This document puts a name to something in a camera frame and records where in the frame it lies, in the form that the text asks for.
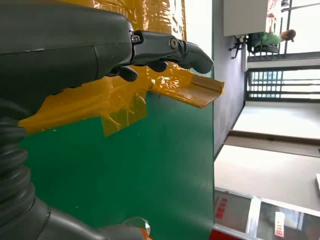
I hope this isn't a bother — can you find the orange detergent bottle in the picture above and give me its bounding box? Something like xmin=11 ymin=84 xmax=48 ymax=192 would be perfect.
xmin=122 ymin=216 xmax=154 ymax=240

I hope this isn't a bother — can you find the yellow tape-wrapped cardboard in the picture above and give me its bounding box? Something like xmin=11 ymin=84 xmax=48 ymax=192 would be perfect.
xmin=18 ymin=0 xmax=225 ymax=137

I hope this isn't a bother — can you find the ribbed grey left arm sleeve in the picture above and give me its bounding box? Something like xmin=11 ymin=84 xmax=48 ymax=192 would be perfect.
xmin=0 ymin=97 xmax=36 ymax=230

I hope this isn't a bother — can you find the green table mat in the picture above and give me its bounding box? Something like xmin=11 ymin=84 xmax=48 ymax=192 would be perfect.
xmin=18 ymin=64 xmax=215 ymax=240

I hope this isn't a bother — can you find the black office chair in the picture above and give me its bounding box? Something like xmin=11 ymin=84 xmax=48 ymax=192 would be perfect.
xmin=229 ymin=33 xmax=280 ymax=61

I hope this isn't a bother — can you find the white table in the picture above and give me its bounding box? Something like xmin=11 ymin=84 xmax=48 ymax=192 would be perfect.
xmin=223 ymin=0 xmax=269 ymax=37

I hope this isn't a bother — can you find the person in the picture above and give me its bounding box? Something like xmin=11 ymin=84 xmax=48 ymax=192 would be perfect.
xmin=251 ymin=29 xmax=297 ymax=51

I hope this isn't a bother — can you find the dark metal railing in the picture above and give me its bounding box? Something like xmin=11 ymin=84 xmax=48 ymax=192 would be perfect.
xmin=245 ymin=65 xmax=320 ymax=103

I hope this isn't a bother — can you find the white paper label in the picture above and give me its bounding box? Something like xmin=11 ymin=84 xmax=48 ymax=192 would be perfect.
xmin=274 ymin=211 xmax=286 ymax=239

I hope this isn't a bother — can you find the glass door with white frame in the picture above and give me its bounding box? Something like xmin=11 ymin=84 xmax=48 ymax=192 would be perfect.
xmin=214 ymin=186 xmax=320 ymax=240

